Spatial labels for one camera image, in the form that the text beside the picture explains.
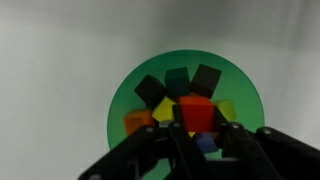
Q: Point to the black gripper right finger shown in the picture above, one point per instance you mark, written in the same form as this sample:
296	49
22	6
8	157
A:
266	153

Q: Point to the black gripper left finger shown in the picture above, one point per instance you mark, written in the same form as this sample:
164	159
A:
150	150

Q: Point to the orange wooden cube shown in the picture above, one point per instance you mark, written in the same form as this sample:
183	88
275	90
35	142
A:
197	114

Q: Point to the orange rounded wooden block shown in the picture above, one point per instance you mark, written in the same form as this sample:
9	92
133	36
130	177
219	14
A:
137	120

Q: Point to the dark blue wooden block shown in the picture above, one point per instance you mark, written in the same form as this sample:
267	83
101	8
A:
206	142

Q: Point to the green plastic bowl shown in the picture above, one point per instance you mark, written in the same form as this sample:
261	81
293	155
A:
240	83

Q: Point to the black wooden cube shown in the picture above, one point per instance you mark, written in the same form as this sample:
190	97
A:
150	90
205	81

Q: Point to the small yellow wooden cube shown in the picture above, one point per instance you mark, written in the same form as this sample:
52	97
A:
227	108

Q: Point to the dark green wooden cube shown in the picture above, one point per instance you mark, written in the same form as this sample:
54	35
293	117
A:
177	81

